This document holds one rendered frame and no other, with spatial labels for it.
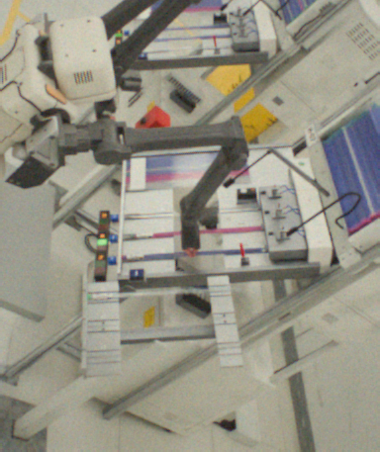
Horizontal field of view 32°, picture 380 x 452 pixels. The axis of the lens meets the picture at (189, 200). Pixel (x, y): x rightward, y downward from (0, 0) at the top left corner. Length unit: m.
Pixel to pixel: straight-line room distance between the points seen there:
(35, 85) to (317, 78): 2.14
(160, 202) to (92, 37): 0.98
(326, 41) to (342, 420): 2.09
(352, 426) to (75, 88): 2.74
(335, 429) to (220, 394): 1.20
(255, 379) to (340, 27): 1.76
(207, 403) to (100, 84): 1.69
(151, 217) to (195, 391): 0.82
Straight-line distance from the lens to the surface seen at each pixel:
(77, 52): 1.78
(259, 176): 2.71
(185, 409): 3.09
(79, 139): 1.73
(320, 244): 2.35
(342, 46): 3.55
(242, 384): 2.94
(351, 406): 4.02
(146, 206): 2.61
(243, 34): 3.52
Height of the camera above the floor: 2.14
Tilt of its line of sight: 28 degrees down
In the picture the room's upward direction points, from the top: 52 degrees clockwise
